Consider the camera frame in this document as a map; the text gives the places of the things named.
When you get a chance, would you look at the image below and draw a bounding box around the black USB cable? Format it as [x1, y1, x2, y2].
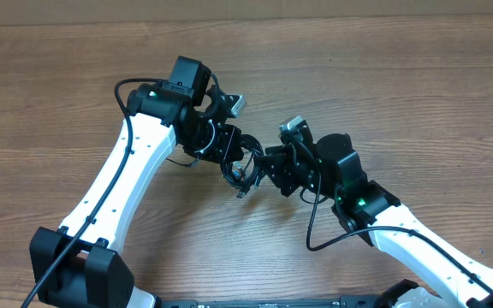
[219, 133, 269, 200]

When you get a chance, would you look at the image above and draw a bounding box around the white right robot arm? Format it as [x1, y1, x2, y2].
[260, 133, 493, 307]

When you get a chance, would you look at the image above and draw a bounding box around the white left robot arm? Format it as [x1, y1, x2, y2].
[22, 56, 246, 308]

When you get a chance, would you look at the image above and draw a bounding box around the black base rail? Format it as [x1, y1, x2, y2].
[155, 294, 379, 308]

